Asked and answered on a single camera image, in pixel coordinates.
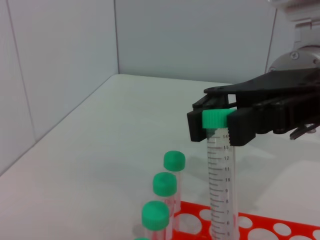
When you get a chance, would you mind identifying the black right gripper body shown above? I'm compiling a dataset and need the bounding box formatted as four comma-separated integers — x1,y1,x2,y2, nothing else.
203,66,320,109

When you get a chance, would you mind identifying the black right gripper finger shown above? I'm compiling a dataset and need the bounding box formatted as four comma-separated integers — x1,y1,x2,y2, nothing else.
227,96,320,146
187,94,230,143

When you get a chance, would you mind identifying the orange test tube rack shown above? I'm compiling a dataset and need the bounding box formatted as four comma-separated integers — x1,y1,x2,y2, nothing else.
172,199,320,240

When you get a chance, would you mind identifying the thin right gripper cable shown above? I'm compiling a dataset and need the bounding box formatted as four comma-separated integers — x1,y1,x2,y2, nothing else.
289,122,320,141

